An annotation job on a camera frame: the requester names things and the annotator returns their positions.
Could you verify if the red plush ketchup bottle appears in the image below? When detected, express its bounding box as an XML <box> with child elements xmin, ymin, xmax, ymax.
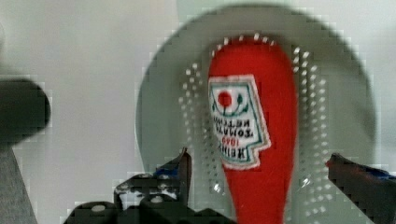
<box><xmin>208</xmin><ymin>42</ymin><xmax>297</xmax><ymax>224</ymax></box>

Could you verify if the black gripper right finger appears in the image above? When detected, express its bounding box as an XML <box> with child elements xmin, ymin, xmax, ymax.
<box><xmin>326</xmin><ymin>153</ymin><xmax>396</xmax><ymax>224</ymax></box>

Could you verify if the green oval strainer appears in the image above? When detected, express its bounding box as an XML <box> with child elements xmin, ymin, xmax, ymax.
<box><xmin>135</xmin><ymin>4</ymin><xmax>375</xmax><ymax>224</ymax></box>

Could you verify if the black round bowl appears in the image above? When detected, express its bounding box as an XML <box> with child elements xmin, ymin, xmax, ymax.
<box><xmin>0</xmin><ymin>78</ymin><xmax>51</xmax><ymax>145</ymax></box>

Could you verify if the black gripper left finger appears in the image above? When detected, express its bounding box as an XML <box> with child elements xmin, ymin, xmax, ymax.
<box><xmin>64</xmin><ymin>148</ymin><xmax>236</xmax><ymax>224</ymax></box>

